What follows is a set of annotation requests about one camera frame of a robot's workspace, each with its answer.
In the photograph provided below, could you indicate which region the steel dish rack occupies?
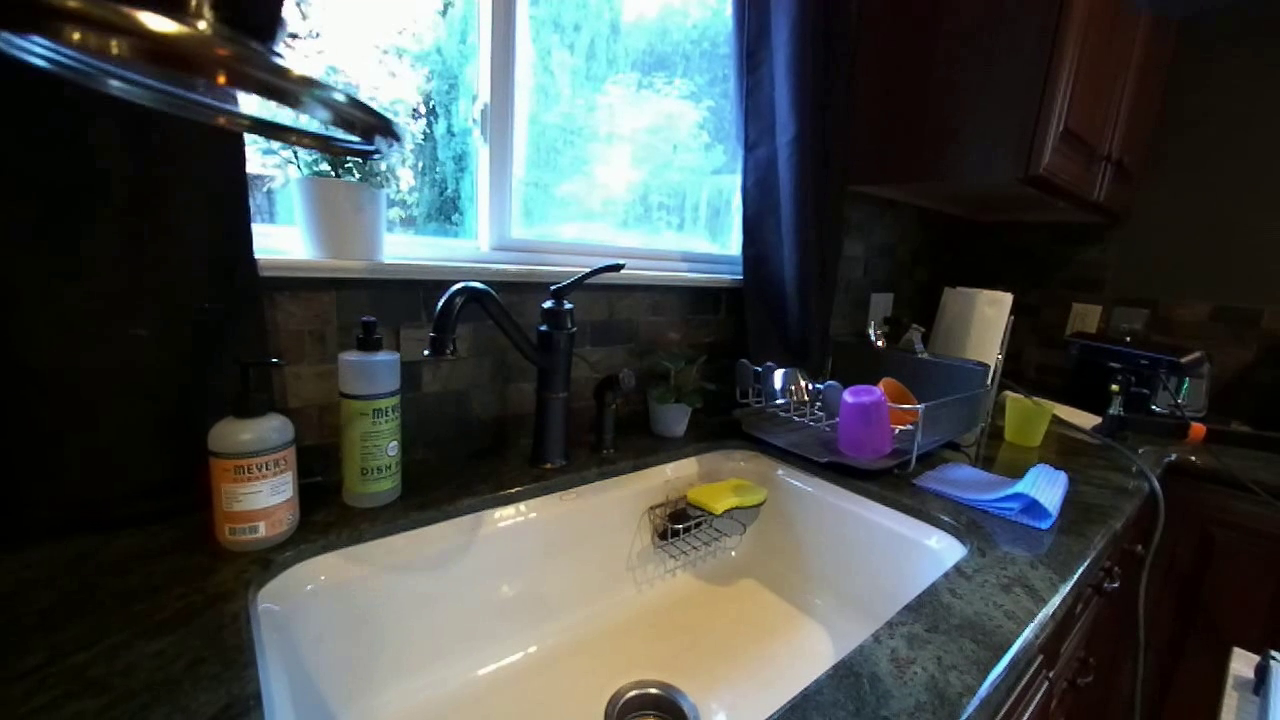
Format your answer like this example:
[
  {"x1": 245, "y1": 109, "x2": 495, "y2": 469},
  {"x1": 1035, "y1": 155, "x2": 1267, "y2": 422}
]
[{"x1": 734, "y1": 350, "x2": 991, "y2": 471}]

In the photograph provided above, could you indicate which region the blue striped dish cloth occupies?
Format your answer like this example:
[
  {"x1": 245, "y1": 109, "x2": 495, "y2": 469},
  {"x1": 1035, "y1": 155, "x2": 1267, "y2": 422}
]
[{"x1": 917, "y1": 462, "x2": 1071, "y2": 529}]

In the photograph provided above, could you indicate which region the dark wood upper cabinet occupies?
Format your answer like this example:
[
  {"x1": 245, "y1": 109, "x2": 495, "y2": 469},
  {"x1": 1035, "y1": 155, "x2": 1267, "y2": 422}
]
[{"x1": 846, "y1": 0, "x2": 1176, "y2": 222}]

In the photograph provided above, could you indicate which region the white pot window plant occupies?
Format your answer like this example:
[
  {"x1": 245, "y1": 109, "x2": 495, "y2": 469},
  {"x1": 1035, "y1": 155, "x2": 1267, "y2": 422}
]
[{"x1": 251, "y1": 140, "x2": 393, "y2": 263}]

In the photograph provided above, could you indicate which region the green plastic cup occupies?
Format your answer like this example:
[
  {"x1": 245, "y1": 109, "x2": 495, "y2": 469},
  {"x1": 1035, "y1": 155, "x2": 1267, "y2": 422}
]
[{"x1": 1003, "y1": 390, "x2": 1053, "y2": 448}]

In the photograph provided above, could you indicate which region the orange label soap bottle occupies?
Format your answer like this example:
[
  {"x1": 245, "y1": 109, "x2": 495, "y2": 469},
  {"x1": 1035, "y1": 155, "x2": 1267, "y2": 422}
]
[{"x1": 202, "y1": 365, "x2": 300, "y2": 550}]

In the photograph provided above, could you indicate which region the black toaster appliance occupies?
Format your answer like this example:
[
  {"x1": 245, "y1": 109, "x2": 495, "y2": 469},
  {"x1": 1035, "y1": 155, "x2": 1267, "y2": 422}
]
[{"x1": 1067, "y1": 336, "x2": 1213, "y2": 421}]

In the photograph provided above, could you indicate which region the dark bronze kitchen faucet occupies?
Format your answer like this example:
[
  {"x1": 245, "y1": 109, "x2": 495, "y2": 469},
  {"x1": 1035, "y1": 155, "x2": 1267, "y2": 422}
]
[{"x1": 423, "y1": 263, "x2": 610, "y2": 469}]

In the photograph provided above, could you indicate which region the sink drain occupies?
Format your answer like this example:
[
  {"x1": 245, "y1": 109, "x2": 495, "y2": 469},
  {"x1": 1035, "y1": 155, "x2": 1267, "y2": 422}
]
[{"x1": 605, "y1": 680, "x2": 701, "y2": 720}]

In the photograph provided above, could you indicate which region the white ceramic kitchen sink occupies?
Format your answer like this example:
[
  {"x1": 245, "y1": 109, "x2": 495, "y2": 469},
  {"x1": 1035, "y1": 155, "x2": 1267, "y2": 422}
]
[{"x1": 251, "y1": 448, "x2": 965, "y2": 720}]

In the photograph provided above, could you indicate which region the paper towel roll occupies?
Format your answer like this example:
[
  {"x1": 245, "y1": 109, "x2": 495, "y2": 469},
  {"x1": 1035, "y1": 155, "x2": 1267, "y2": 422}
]
[{"x1": 928, "y1": 286, "x2": 1011, "y2": 380}]

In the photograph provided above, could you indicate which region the glass pot lid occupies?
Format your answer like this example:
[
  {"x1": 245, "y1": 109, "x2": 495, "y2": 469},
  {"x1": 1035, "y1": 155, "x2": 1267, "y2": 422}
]
[{"x1": 0, "y1": 0, "x2": 399, "y2": 155}]

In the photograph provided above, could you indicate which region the purple plastic cup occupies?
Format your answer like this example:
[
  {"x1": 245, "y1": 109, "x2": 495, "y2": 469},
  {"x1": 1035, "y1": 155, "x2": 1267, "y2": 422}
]
[{"x1": 834, "y1": 384, "x2": 891, "y2": 458}]

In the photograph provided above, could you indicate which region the small potted counter plant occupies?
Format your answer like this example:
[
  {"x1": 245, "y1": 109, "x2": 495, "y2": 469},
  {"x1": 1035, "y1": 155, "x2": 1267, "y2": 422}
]
[{"x1": 644, "y1": 350, "x2": 712, "y2": 440}]

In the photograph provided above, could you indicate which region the green label soap bottle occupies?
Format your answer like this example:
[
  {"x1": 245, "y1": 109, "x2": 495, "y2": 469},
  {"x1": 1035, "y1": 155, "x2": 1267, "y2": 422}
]
[{"x1": 336, "y1": 316, "x2": 399, "y2": 509}]

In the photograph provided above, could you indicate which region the yellow sponge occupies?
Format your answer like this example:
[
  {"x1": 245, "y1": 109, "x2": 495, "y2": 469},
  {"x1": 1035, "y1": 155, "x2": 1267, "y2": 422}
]
[{"x1": 685, "y1": 480, "x2": 766, "y2": 515}]

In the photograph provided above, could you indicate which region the orange plastic cup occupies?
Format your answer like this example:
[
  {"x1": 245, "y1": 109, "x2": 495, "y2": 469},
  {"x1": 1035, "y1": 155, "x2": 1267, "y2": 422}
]
[{"x1": 874, "y1": 376, "x2": 920, "y2": 427}]

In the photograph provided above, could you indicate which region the dark blue curtain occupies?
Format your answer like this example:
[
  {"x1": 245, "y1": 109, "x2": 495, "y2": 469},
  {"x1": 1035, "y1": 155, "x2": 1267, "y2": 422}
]
[{"x1": 733, "y1": 0, "x2": 834, "y2": 365}]

